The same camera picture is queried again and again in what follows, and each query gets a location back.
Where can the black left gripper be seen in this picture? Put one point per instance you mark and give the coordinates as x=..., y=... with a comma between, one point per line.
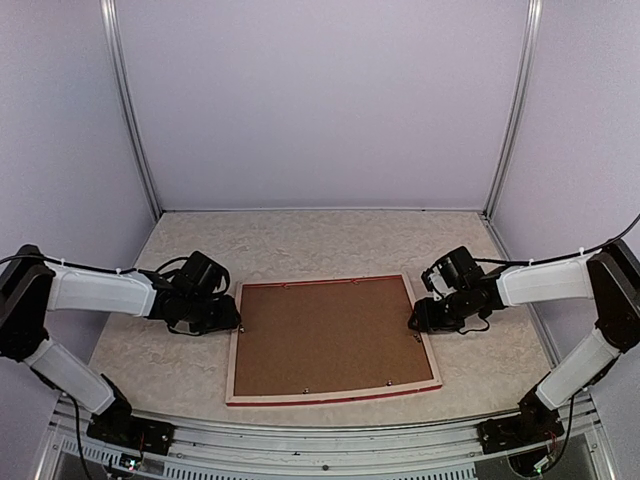
x=227, y=320

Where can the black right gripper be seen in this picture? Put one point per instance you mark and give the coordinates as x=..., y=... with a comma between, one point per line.
x=427, y=318

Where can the wooden picture frame red edge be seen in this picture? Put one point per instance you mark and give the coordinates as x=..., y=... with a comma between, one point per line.
x=435, y=382

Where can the brown cardboard backing board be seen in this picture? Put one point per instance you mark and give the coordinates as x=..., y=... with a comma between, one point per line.
x=330, y=335

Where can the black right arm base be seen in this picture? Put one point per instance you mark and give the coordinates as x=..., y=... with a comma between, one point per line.
x=533, y=423

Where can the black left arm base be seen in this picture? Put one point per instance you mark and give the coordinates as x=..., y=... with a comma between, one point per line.
x=130, y=430

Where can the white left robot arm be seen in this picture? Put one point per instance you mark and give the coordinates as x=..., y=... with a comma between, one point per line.
x=37, y=290

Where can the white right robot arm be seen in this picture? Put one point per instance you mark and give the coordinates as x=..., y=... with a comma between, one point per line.
x=605, y=276

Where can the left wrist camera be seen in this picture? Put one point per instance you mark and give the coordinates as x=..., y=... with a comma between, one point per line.
x=201, y=276

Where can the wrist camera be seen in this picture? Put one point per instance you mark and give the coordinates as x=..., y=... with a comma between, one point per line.
x=201, y=276
x=456, y=270

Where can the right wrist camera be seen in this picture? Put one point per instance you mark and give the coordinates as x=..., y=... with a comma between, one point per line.
x=456, y=270

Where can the aluminium front rail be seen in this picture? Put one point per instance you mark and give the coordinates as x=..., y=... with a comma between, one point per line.
x=201, y=449

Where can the left aluminium corner post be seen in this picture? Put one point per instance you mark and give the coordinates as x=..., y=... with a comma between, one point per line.
x=110, y=22

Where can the aluminium corner post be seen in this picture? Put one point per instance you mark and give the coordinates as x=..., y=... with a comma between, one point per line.
x=517, y=107
x=110, y=22

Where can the right aluminium corner post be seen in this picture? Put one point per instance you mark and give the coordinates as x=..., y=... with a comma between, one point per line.
x=517, y=107

